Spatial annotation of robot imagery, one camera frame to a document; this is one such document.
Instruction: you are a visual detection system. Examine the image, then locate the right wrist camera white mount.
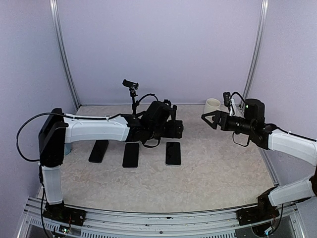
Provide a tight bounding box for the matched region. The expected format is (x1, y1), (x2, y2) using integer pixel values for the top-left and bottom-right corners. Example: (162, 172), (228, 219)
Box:
(223, 92), (237, 116)

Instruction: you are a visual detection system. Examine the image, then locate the aluminium frame post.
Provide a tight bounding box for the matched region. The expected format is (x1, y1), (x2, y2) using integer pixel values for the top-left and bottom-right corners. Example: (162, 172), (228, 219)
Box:
(49, 0), (81, 109)
(242, 0), (269, 99)

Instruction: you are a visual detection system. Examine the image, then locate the left aluminium frame post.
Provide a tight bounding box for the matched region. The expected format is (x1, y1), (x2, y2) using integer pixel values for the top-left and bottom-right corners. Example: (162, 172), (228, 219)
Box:
(49, 0), (81, 109)

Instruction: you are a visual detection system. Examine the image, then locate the purple phone black screen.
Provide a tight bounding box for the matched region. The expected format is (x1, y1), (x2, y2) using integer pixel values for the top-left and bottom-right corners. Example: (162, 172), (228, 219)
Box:
(122, 143), (139, 169)

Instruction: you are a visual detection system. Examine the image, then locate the front aluminium frame rail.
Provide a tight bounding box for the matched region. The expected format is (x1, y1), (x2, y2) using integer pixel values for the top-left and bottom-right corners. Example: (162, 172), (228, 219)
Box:
(17, 195), (308, 238)

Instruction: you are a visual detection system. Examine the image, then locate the white ceramic mug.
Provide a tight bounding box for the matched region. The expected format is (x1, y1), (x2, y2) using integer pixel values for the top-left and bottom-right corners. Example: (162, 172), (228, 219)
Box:
(203, 98), (221, 114)

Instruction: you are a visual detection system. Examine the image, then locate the tall black phone stand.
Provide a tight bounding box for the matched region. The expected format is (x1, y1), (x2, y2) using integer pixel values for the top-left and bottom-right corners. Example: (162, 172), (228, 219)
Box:
(122, 79), (139, 115)

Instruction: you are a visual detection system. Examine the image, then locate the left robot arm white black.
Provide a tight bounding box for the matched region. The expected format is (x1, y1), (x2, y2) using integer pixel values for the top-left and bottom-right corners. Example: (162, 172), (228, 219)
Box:
(36, 100), (184, 221)

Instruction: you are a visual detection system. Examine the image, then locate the light blue cup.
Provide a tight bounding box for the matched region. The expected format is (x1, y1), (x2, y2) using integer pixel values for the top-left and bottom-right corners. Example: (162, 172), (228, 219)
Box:
(64, 143), (72, 156)

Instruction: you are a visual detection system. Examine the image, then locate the blue phone black screen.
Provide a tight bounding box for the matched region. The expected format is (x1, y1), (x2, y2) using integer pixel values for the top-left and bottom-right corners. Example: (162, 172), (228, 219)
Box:
(88, 140), (109, 164)

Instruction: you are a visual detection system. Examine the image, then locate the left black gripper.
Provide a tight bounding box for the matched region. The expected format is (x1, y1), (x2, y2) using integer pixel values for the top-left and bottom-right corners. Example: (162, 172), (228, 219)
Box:
(149, 120), (183, 140)

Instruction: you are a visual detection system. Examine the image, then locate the right aluminium frame post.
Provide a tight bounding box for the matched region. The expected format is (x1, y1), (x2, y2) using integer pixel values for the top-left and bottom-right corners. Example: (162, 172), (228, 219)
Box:
(242, 0), (269, 99)

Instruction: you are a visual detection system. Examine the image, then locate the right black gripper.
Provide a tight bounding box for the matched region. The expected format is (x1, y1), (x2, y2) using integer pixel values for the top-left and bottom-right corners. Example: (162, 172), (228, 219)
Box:
(202, 110), (255, 135)

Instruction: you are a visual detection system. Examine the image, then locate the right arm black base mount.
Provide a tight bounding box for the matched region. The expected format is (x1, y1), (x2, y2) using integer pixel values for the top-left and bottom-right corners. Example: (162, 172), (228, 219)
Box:
(236, 187), (280, 226)

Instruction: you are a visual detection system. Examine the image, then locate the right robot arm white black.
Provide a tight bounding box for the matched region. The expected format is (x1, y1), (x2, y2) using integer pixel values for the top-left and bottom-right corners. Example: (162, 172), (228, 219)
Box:
(201, 99), (317, 220)

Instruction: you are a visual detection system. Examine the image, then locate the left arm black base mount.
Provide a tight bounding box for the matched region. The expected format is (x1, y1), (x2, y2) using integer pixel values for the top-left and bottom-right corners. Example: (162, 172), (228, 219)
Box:
(43, 202), (86, 227)

